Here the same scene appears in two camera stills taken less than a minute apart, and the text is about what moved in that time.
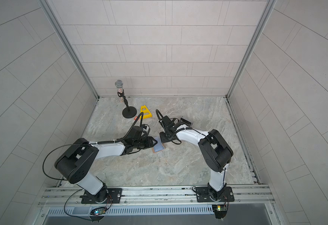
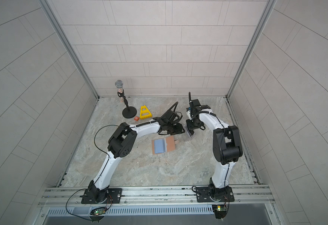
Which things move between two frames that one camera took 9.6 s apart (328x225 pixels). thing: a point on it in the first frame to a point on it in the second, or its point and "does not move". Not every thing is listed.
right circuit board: (220, 210) does not move
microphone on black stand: (128, 112) does not move
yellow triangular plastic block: (144, 108) does not move
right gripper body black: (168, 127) to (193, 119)
